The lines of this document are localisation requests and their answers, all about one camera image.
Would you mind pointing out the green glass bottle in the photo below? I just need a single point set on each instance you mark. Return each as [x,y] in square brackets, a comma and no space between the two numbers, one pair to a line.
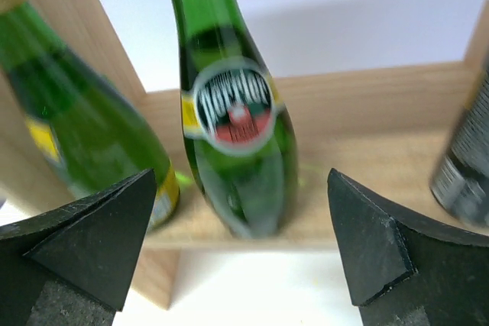
[88,132]
[237,132]

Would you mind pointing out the wooden two-tier shelf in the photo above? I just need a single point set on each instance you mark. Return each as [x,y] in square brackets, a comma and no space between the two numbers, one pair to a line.
[382,127]

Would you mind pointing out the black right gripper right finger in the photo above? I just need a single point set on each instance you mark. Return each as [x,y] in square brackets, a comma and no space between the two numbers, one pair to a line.
[402,267]

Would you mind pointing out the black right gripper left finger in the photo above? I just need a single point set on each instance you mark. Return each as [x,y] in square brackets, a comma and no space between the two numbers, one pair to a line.
[74,265]

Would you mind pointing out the black beverage can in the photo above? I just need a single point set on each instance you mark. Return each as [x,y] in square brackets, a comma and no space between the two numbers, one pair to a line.
[460,181]

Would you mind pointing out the green glass bottle front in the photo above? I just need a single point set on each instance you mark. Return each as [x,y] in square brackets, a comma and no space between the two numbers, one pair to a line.
[88,132]

